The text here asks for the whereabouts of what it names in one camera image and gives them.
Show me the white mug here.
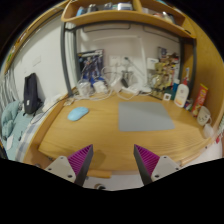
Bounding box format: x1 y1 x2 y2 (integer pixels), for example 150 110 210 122
196 105 213 127

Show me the colourful printed box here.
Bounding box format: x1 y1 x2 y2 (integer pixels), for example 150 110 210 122
156 46 181 88

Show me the teal pillow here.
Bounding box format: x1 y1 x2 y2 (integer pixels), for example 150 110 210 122
0 100 21 140

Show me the white cable bundle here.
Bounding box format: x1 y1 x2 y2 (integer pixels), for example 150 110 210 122
73 65 152 102

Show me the brown tree figure toy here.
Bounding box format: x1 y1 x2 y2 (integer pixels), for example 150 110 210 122
150 70 165 94

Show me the white cup with domed lid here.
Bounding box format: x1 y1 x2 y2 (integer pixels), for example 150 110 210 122
78 79 93 98

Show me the wooden shelf unit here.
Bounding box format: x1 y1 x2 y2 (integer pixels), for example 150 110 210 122
60 0 198 40

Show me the red and yellow snack can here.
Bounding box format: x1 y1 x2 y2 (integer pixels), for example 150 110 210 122
191 83 210 118

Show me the white power strip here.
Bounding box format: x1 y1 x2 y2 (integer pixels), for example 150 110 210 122
121 85 141 96

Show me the black backpack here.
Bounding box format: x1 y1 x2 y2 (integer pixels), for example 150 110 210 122
22 72 44 116

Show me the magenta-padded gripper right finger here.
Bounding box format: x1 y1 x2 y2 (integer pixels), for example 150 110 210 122
133 143 181 186

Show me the light blue computer mouse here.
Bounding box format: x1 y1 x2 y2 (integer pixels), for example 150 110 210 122
67 106 90 122

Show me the metal tumbler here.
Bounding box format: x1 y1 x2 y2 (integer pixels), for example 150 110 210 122
121 70 134 88

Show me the grey metal frame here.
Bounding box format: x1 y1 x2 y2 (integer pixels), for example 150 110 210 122
59 21 198 98

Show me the robot model kit box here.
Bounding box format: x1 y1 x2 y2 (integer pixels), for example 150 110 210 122
77 49 105 82

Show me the white wall socket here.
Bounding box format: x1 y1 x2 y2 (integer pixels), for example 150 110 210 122
121 54 135 70
108 54 123 69

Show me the grey mouse pad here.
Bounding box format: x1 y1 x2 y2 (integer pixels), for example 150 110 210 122
118 101 176 133

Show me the white wall box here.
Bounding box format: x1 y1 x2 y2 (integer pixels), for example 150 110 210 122
146 57 160 71

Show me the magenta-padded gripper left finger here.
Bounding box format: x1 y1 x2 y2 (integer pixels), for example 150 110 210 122
44 143 94 187

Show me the white lotion bottle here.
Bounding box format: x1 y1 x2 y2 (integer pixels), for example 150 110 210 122
173 83 191 109

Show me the checked bed blanket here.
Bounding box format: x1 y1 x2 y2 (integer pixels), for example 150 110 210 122
5 111 45 162

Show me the white multi-port charger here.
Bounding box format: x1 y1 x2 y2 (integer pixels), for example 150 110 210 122
93 80 108 95

